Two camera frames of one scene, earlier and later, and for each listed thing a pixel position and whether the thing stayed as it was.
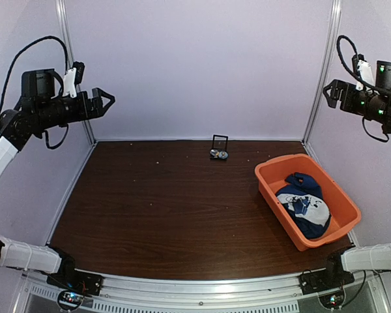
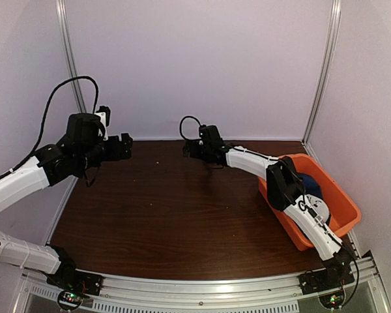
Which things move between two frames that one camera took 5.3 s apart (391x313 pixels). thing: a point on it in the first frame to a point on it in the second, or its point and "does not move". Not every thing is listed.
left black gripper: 85,111 to 115,154
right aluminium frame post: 326,70 does not move
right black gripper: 347,104 to 195,153
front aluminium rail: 367,294 does not move
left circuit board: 70,300 does not move
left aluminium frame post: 62,11 does not move
